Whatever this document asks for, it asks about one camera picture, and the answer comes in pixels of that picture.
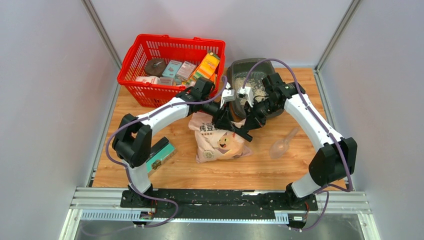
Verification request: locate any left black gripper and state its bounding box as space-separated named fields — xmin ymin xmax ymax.
xmin=201 ymin=97 xmax=236 ymax=133

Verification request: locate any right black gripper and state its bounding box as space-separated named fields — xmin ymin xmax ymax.
xmin=243 ymin=97 xmax=281 ymax=132

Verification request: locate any black bag clip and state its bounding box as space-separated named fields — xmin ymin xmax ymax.
xmin=230 ymin=127 xmax=253 ymax=142

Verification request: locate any pink cat litter bag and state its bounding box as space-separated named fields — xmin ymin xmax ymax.
xmin=188 ymin=112 xmax=253 ymax=163

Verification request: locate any clear plastic scoop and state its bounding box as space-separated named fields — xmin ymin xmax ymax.
xmin=269 ymin=127 xmax=299 ymax=159

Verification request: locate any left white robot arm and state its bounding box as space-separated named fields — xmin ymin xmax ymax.
xmin=105 ymin=76 xmax=235 ymax=208

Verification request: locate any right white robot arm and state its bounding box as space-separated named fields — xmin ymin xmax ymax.
xmin=237 ymin=73 xmax=358 ymax=210

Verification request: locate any dark grey litter box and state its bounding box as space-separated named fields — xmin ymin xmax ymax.
xmin=226 ymin=58 xmax=286 ymax=120

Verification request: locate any grey pink small box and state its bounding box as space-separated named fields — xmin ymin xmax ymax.
xmin=175 ymin=61 xmax=197 ymax=82

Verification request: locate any teal and black box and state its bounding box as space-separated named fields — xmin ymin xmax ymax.
xmin=146 ymin=136 xmax=177 ymax=177

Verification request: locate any teal small box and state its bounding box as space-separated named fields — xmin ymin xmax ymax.
xmin=162 ymin=60 xmax=183 ymax=78

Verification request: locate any yellow orange carton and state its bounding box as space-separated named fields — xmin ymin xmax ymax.
xmin=188 ymin=51 xmax=221 ymax=86

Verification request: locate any white pink packet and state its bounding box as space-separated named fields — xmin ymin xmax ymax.
xmin=135 ymin=76 xmax=160 ymax=85

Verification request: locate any brown round object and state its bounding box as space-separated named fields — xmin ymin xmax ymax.
xmin=144 ymin=58 xmax=167 ymax=77

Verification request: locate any red plastic shopping basket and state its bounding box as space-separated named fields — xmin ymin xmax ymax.
xmin=117 ymin=34 xmax=226 ymax=108

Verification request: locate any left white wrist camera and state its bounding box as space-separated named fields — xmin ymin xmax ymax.
xmin=220 ymin=88 xmax=236 ymax=109

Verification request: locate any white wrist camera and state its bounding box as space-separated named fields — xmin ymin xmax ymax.
xmin=237 ymin=86 xmax=254 ymax=107
xmin=220 ymin=88 xmax=236 ymax=109

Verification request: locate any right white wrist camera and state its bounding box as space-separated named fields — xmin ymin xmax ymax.
xmin=237 ymin=86 xmax=254 ymax=107

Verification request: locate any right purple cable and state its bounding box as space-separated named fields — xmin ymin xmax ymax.
xmin=241 ymin=58 xmax=354 ymax=232

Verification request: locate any purple cable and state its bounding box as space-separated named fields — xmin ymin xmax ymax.
xmin=241 ymin=58 xmax=354 ymax=232
xmin=105 ymin=75 xmax=229 ymax=229

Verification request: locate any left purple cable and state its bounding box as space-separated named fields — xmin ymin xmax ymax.
xmin=105 ymin=75 xmax=229 ymax=229

